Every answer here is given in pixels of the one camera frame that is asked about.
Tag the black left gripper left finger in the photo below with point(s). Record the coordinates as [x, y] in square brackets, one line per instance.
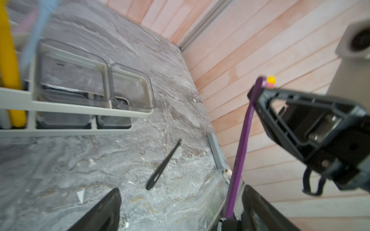
[104, 216]

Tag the cream toothbrush holder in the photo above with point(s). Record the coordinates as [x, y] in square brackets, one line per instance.
[72, 92]

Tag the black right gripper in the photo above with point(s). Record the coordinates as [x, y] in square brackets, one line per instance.
[330, 135]

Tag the purple toothbrush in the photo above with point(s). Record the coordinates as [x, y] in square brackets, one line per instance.
[242, 150]

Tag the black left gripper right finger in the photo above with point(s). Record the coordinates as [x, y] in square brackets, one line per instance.
[260, 215]

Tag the yellow toothbrush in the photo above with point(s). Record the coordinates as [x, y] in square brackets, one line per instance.
[10, 77]

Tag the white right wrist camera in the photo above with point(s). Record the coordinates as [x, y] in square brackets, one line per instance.
[352, 78]

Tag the black toothbrush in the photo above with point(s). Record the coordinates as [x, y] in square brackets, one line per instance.
[160, 169]

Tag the grey flat bar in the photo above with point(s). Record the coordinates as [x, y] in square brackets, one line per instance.
[219, 157]

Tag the pale blue toothbrush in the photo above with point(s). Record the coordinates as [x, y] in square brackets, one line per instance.
[43, 14]

